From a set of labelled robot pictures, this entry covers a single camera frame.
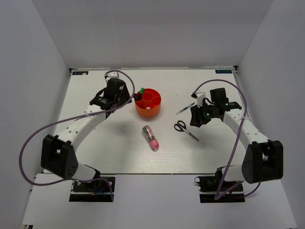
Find right corner label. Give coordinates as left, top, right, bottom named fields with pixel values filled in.
left=215, top=69, right=232, bottom=74

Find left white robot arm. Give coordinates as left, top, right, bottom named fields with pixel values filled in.
left=41, top=78, right=131, bottom=190

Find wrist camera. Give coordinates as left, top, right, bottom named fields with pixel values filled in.
left=191, top=92, right=206, bottom=108
left=104, top=72, right=120, bottom=82

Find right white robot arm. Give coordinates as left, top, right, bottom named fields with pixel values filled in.
left=190, top=88, right=284, bottom=190

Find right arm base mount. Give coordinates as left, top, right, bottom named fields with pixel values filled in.
left=194, top=166, right=246, bottom=204

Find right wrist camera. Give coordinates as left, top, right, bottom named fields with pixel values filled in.
left=191, top=92, right=206, bottom=108

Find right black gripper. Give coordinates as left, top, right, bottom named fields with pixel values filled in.
left=190, top=100, right=216, bottom=127

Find green highlighter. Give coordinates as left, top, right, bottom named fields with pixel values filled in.
left=139, top=88, right=145, bottom=100

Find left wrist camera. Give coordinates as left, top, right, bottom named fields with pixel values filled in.
left=104, top=72, right=120, bottom=82

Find black handled scissors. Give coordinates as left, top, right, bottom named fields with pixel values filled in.
left=173, top=120, right=199, bottom=141

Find corner label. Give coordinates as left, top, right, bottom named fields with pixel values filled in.
left=215, top=69, right=232, bottom=74
left=72, top=71, right=89, bottom=75

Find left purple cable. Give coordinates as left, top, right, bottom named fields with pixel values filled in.
left=19, top=70, right=135, bottom=187

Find pink capped marker case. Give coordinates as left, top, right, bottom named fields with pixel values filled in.
left=142, top=125, right=160, bottom=151

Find left corner label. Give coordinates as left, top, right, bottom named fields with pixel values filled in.
left=72, top=71, right=89, bottom=75

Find yellow highlighter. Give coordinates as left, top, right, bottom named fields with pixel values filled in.
left=133, top=94, right=142, bottom=101

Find green white pen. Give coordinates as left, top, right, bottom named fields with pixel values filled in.
left=175, top=102, right=195, bottom=115

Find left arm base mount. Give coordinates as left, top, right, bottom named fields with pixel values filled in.
left=69, top=176, right=116, bottom=203

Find orange round organizer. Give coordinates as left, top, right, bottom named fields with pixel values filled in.
left=135, top=88, right=162, bottom=118

